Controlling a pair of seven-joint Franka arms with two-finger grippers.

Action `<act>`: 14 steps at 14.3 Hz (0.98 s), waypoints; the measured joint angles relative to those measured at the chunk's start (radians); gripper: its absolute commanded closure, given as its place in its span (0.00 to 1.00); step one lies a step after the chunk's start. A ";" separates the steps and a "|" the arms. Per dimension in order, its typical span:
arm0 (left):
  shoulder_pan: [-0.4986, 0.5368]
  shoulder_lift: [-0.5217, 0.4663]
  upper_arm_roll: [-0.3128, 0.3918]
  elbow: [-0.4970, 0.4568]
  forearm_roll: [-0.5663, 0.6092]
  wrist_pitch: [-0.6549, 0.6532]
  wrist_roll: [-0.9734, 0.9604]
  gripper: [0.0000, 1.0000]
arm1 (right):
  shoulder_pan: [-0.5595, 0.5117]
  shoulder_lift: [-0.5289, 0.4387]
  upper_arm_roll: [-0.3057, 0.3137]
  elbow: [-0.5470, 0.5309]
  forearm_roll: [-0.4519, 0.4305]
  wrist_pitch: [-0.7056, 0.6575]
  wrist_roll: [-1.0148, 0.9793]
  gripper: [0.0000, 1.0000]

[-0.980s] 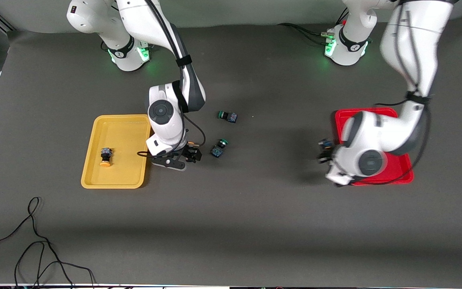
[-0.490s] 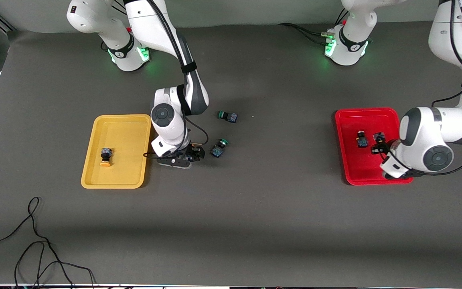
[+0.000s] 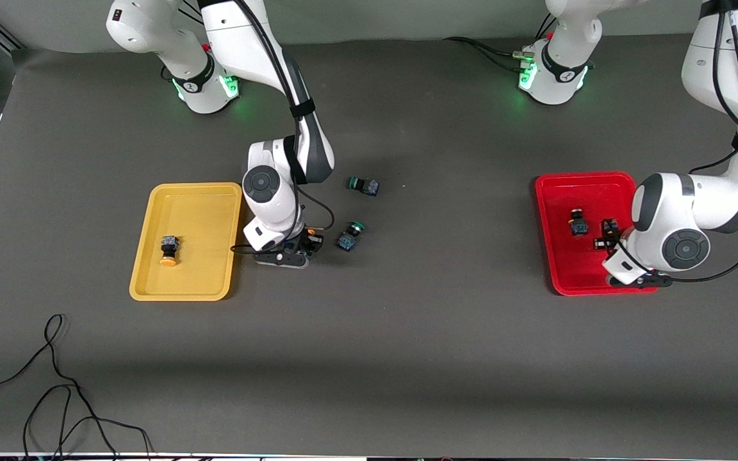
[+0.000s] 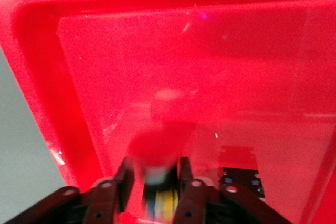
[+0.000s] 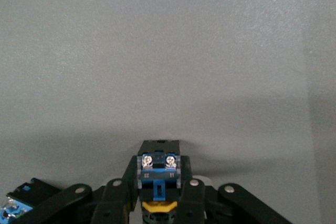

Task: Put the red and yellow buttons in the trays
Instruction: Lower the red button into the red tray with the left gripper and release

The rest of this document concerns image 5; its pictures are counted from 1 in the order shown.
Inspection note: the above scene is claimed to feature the yellow push button switch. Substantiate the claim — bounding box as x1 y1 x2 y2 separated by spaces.
136 139 182 224

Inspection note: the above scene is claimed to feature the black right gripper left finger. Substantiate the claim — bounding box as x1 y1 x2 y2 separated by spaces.
25 155 142 224

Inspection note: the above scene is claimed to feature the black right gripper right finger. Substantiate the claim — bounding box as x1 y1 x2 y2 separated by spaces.
177 155 292 224

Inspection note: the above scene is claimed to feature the green push button switch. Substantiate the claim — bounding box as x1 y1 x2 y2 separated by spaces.
0 178 64 224

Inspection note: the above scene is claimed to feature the dark grey table mat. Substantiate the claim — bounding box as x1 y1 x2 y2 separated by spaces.
0 0 336 224

